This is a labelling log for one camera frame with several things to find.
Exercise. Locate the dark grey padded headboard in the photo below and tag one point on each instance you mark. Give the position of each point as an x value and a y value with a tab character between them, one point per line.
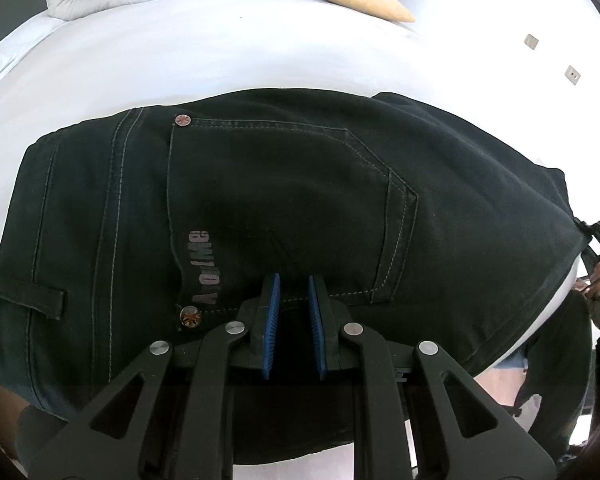
0	25

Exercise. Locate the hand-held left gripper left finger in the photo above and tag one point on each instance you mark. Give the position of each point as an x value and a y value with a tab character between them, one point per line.
272	330

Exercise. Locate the bed with white sheet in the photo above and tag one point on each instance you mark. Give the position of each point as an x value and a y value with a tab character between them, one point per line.
230	45

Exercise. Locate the metal wall switch plate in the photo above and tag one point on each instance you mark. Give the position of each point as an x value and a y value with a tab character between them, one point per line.
531	41
573	74

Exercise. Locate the white bed pillow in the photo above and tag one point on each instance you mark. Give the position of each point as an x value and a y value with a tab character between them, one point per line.
10	60

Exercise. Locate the person's leg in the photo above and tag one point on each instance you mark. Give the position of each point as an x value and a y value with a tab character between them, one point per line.
560	360

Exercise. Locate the black jeans pants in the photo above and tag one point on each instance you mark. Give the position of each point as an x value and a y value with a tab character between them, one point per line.
280	185

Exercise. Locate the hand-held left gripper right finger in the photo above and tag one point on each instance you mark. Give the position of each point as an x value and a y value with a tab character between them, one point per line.
317	330

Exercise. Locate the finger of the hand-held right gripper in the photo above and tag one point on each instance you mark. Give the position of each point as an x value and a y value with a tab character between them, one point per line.
597	235

